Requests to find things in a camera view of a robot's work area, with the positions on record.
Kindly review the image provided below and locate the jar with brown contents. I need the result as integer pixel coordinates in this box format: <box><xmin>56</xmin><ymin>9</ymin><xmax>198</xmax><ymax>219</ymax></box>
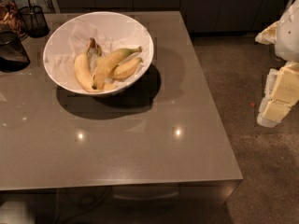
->
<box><xmin>0</xmin><ymin>0</ymin><xmax>27</xmax><ymax>39</ymax></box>

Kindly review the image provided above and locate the right small banana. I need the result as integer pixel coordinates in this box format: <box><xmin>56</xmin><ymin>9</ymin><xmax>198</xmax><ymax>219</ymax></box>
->
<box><xmin>108</xmin><ymin>57</ymin><xmax>142</xmax><ymax>79</ymax></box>

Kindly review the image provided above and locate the left curved banana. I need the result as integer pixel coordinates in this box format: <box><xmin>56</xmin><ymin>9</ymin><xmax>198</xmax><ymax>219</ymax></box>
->
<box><xmin>73</xmin><ymin>37</ymin><xmax>118</xmax><ymax>93</ymax></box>

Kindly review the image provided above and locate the black mesh pen cup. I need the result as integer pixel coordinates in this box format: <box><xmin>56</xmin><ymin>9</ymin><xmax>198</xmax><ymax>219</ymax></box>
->
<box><xmin>19</xmin><ymin>0</ymin><xmax>50</xmax><ymax>38</ymax></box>

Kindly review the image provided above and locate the long banana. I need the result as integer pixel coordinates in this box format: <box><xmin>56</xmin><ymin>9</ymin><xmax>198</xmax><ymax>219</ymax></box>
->
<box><xmin>92</xmin><ymin>47</ymin><xmax>142</xmax><ymax>89</ymax></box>

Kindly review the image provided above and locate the white paper bowl liner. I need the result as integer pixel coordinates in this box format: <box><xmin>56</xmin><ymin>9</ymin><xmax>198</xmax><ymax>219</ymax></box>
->
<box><xmin>45</xmin><ymin>16</ymin><xmax>151</xmax><ymax>91</ymax></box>

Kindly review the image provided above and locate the dark glass container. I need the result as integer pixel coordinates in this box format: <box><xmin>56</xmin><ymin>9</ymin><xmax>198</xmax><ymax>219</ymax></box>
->
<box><xmin>0</xmin><ymin>31</ymin><xmax>30</xmax><ymax>72</ymax></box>

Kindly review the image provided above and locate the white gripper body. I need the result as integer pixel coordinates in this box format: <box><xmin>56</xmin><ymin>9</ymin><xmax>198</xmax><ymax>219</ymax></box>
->
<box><xmin>275</xmin><ymin>0</ymin><xmax>299</xmax><ymax>62</ymax></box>

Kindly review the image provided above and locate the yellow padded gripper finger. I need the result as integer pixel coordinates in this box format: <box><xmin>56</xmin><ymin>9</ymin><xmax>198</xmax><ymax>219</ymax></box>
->
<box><xmin>255</xmin><ymin>21</ymin><xmax>278</xmax><ymax>45</ymax></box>
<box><xmin>257</xmin><ymin>62</ymin><xmax>299</xmax><ymax>128</ymax></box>

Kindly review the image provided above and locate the white bowl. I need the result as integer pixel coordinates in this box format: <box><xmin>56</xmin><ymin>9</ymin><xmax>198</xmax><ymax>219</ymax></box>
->
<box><xmin>42</xmin><ymin>11</ymin><xmax>155</xmax><ymax>97</ymax></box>

